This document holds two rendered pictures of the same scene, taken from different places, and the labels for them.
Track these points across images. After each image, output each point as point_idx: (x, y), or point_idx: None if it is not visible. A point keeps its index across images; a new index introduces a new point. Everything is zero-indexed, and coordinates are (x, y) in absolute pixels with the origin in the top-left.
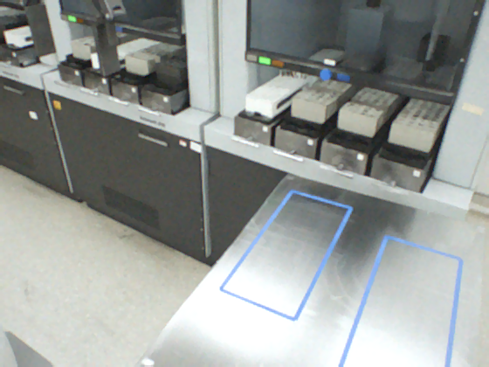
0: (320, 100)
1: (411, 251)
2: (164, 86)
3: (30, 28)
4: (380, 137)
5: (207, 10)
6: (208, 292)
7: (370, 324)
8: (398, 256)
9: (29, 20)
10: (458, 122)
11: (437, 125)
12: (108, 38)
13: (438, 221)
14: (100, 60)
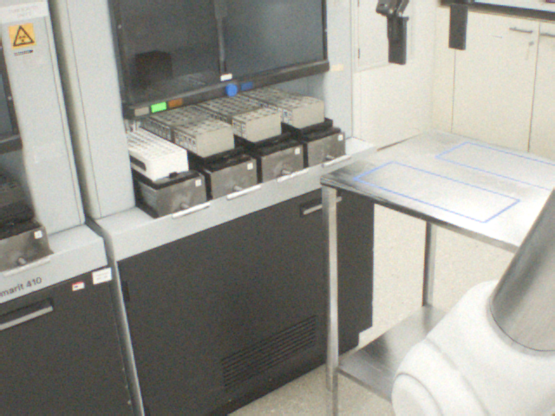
0: (217, 126)
1: (454, 153)
2: (0, 228)
3: (405, 36)
4: None
5: (53, 79)
6: (486, 227)
7: (525, 178)
8: (459, 158)
9: (405, 29)
10: (332, 84)
11: (310, 98)
12: (467, 16)
13: (422, 139)
14: (466, 36)
